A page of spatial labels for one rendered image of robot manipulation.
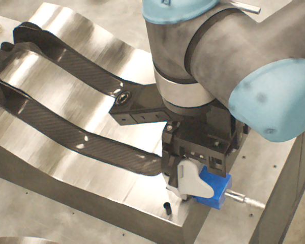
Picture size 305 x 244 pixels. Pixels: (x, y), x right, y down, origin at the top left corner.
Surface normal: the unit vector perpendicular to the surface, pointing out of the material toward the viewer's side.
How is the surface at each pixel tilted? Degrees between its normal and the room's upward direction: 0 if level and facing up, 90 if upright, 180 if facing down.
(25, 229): 0
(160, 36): 83
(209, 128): 90
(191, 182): 79
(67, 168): 3
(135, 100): 31
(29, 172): 90
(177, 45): 67
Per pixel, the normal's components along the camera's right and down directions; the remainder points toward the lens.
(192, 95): 0.03, 0.80
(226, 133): -0.45, 0.75
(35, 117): 0.31, -0.40
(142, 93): -0.57, -0.65
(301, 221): -0.12, -0.58
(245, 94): -0.69, 0.14
